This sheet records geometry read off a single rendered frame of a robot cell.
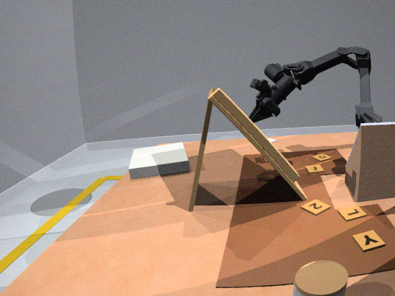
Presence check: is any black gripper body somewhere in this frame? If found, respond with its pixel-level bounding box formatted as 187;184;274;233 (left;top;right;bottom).
256;84;287;117

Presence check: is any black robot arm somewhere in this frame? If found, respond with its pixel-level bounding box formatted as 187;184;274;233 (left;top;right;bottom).
250;46;383;129

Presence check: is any grey cylindrical canister with tan lid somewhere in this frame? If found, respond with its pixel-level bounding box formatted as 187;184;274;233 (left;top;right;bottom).
293;260;348;296

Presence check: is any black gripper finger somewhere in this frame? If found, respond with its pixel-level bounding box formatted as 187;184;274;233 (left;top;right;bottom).
249;99;260;119
251;102;273;123

